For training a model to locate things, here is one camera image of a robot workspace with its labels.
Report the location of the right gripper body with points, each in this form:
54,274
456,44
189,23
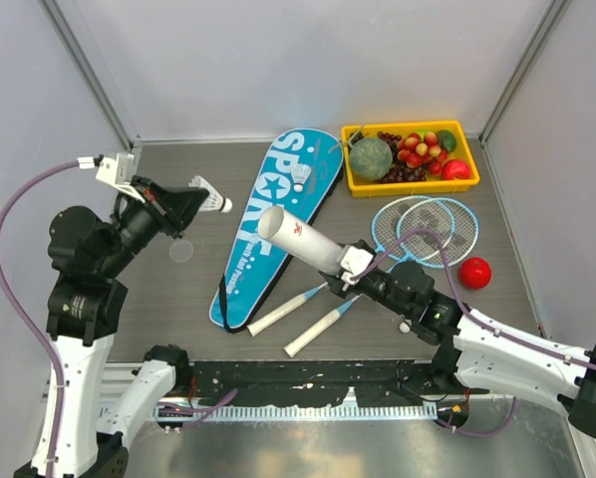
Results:
344,287

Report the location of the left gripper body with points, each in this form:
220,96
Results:
154,208

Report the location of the shuttlecock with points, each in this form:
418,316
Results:
215,201
404,328
300,173

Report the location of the clear tube lid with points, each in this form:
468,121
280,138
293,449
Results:
180,251

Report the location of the white shuttlecock tube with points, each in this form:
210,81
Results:
287,232

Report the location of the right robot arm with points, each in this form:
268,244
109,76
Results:
475,351

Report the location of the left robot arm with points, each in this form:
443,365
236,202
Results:
84,308

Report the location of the left blue badminton racket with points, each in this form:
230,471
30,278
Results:
288,309

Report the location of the blue badminton racket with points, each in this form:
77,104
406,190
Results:
463,240
288,309

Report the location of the right blue badminton racket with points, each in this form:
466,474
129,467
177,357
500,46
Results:
463,240

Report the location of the yellow plastic tray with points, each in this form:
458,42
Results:
434,184

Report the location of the shuttlecock on racket bag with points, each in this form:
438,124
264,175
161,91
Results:
300,173

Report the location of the blue racket bag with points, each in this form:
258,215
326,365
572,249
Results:
254,266

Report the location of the dark grape bunch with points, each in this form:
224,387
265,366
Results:
407,165

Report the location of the green melon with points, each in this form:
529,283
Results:
370,158

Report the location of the red apple on table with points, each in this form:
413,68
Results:
474,273

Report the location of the red cherry cluster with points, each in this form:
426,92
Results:
435,157

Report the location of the red apple in tray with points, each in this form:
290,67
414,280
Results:
456,169

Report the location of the green lime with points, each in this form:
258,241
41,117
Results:
447,140

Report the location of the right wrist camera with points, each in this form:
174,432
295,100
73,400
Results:
353,261

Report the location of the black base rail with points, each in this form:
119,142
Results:
312,390

